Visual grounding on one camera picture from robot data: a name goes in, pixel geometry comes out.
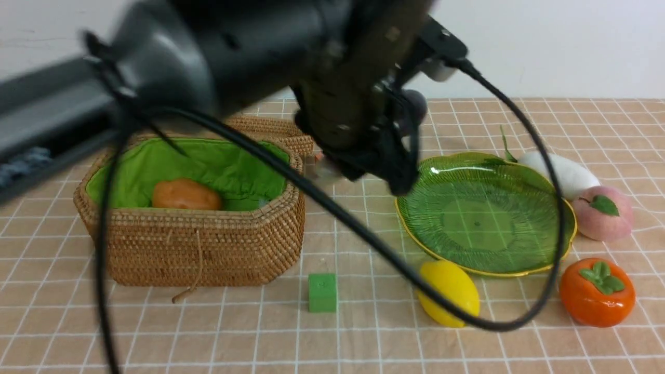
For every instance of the purple eggplant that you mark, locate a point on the purple eggplant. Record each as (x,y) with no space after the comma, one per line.
(411,114)

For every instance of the green foam cube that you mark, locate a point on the green foam cube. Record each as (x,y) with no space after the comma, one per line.
(323,297)

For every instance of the woven wicker basket lid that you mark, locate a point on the woven wicker basket lid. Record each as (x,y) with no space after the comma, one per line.
(285,131)

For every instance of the brown potato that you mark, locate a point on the brown potato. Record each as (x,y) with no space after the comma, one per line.
(185,194)

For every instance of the white radish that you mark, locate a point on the white radish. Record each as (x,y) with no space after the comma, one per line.
(573,178)

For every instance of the green glass leaf plate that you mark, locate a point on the green glass leaf plate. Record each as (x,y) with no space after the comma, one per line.
(488,215)

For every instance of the woven wicker basket green lining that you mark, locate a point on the woven wicker basket green lining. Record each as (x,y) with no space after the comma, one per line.
(256,236)

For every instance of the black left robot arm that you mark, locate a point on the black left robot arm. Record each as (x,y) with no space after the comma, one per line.
(219,57)

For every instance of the pink peach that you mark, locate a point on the pink peach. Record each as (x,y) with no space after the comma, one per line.
(603,213)

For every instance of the orange persimmon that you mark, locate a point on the orange persimmon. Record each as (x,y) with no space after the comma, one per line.
(597,292)

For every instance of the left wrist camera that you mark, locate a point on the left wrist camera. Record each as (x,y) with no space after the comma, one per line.
(438,53)

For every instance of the yellow lemon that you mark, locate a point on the yellow lemon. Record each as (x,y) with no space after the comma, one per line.
(453,283)

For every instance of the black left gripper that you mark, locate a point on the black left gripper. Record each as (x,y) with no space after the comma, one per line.
(349,108)

